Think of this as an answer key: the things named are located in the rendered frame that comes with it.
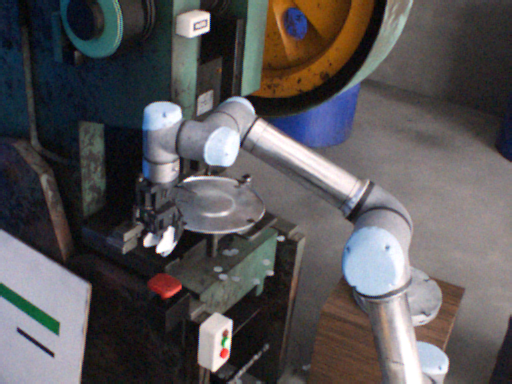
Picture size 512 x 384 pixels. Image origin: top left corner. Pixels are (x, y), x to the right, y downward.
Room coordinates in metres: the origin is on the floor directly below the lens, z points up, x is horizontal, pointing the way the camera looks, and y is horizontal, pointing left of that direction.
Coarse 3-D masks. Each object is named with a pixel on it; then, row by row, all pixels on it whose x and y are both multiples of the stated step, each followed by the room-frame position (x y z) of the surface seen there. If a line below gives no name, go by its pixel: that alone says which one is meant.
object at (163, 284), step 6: (156, 276) 1.29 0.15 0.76; (162, 276) 1.29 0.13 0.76; (168, 276) 1.30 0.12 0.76; (150, 282) 1.27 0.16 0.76; (156, 282) 1.27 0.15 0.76; (162, 282) 1.27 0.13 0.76; (168, 282) 1.27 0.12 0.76; (174, 282) 1.27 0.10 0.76; (180, 282) 1.28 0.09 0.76; (150, 288) 1.26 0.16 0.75; (156, 288) 1.25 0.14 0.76; (162, 288) 1.25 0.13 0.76; (168, 288) 1.25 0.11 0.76; (174, 288) 1.25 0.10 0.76; (162, 294) 1.24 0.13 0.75; (168, 294) 1.24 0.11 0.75
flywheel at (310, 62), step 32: (288, 0) 1.93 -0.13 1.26; (320, 0) 1.88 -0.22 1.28; (352, 0) 1.81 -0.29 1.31; (384, 0) 1.81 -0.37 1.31; (320, 32) 1.87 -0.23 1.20; (352, 32) 1.78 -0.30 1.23; (288, 64) 1.92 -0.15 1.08; (320, 64) 1.83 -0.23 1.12; (256, 96) 1.93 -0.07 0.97; (288, 96) 1.87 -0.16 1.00
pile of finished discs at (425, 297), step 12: (420, 276) 1.89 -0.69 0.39; (408, 288) 1.81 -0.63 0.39; (420, 288) 1.82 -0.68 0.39; (432, 288) 1.82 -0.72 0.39; (360, 300) 1.75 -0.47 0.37; (408, 300) 1.75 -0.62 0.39; (420, 300) 1.75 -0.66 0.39; (432, 300) 1.76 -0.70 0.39; (420, 312) 1.70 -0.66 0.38; (432, 312) 1.70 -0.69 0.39; (420, 324) 1.67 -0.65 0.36
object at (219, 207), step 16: (208, 176) 1.75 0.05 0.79; (208, 192) 1.66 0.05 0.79; (224, 192) 1.67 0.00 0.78; (240, 192) 1.68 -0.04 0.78; (256, 192) 1.68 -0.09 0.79; (192, 208) 1.57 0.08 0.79; (208, 208) 1.57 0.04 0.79; (224, 208) 1.58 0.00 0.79; (240, 208) 1.59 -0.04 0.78; (256, 208) 1.60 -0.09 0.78; (192, 224) 1.50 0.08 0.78; (208, 224) 1.50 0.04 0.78; (224, 224) 1.51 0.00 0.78; (240, 224) 1.51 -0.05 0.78
